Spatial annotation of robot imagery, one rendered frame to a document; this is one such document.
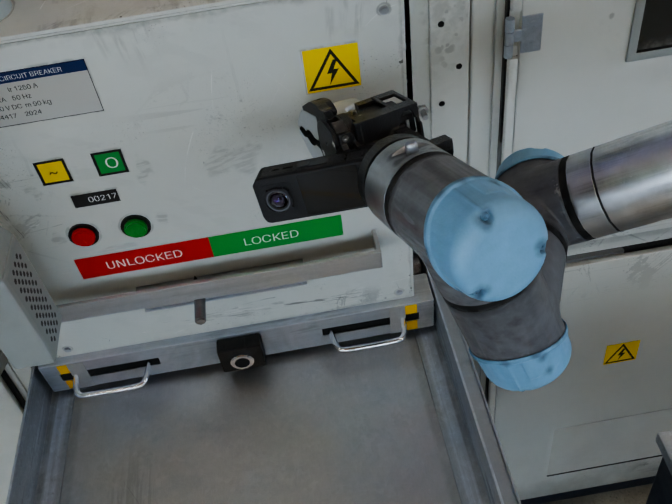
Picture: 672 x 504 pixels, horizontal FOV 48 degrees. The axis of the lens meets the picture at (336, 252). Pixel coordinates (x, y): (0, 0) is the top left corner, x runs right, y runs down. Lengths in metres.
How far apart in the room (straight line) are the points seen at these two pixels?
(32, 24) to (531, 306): 0.51
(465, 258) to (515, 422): 1.07
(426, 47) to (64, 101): 0.42
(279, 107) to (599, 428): 1.08
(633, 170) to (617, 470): 1.25
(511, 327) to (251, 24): 0.37
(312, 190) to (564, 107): 0.47
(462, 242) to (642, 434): 1.28
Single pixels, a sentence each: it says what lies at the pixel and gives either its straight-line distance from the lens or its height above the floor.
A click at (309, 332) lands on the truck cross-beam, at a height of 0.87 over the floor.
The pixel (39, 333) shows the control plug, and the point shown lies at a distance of 0.89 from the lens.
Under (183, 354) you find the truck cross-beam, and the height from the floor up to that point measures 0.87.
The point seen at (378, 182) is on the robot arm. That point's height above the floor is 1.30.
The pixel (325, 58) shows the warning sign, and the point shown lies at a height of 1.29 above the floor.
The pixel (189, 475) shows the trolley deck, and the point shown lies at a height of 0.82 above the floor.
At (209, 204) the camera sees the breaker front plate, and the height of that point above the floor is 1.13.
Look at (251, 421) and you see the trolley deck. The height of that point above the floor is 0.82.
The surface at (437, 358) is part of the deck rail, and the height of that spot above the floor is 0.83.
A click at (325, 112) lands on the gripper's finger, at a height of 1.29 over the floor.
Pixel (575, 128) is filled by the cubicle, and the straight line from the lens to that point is 1.06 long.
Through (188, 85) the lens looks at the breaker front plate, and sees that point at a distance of 0.78.
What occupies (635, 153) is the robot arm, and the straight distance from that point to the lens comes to 0.64.
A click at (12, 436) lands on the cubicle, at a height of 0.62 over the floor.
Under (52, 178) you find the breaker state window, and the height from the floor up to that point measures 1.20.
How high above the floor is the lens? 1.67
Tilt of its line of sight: 44 degrees down
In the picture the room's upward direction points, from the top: 8 degrees counter-clockwise
